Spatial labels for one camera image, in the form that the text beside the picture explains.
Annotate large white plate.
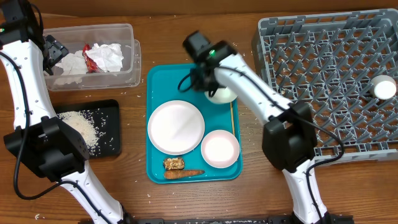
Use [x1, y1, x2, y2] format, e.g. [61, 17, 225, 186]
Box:
[147, 100, 205, 156]

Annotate brown food chunk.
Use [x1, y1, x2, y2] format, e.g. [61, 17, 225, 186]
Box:
[163, 157, 185, 170]

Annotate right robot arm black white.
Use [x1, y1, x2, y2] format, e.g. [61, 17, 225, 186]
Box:
[183, 31, 328, 223]

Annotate small pink-rimmed white plate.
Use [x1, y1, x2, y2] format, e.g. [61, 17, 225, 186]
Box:
[201, 129, 240, 169]

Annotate clear plastic bin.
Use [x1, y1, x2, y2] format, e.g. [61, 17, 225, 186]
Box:
[44, 24, 141, 91]

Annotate teal serving tray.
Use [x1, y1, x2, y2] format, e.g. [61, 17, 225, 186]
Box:
[146, 63, 243, 184]

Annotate carrot piece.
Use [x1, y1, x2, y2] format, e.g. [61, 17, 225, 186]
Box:
[164, 169, 205, 180]

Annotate red snack wrapper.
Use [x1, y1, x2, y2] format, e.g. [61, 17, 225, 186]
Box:
[82, 44, 102, 73]

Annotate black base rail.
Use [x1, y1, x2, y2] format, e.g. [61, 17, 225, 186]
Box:
[78, 215, 354, 224]

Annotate black rectangular tray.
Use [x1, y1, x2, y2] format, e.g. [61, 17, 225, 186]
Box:
[55, 100, 121, 159]

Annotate wooden chopstick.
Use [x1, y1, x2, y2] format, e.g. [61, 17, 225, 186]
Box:
[229, 102, 235, 136]

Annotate rice pile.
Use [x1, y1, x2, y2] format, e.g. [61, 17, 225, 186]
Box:
[57, 109, 120, 159]

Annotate grey dishwasher rack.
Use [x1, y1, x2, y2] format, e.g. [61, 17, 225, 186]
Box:
[252, 9, 397, 162]

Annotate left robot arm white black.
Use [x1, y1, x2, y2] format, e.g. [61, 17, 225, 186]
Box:
[1, 0, 134, 223]

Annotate white cup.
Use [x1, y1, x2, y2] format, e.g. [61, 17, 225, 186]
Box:
[370, 75, 397, 100]

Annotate light green bowl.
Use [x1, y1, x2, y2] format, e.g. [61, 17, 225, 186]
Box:
[204, 87, 238, 105]

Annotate white napkin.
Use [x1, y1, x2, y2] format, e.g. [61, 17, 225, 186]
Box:
[85, 42, 124, 73]
[55, 50, 88, 85]

